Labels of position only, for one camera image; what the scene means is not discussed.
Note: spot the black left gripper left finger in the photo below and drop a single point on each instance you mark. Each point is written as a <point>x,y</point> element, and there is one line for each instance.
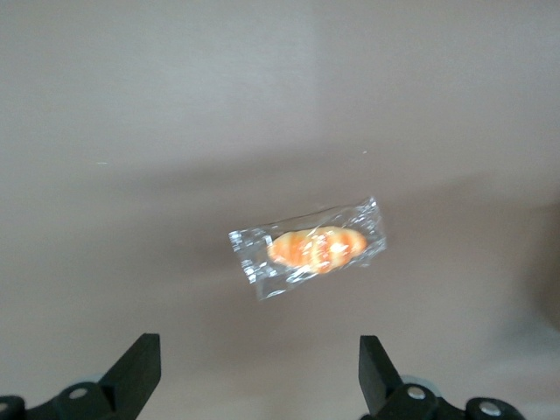
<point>127,380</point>

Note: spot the croissant in clear plastic wrapper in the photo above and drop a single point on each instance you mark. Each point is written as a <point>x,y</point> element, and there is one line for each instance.
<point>315,249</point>

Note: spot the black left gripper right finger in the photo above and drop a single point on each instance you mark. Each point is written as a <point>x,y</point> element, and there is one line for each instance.
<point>385,385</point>

